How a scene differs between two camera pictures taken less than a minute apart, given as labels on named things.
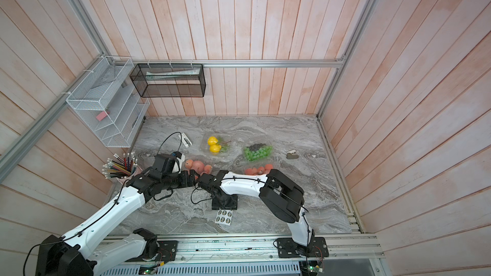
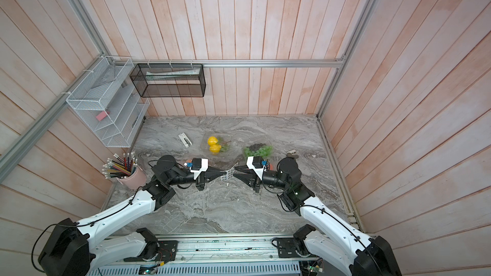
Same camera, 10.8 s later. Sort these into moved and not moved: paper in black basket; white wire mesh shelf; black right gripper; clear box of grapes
Moved: black right gripper
Not moved: paper in black basket; white wire mesh shelf; clear box of grapes
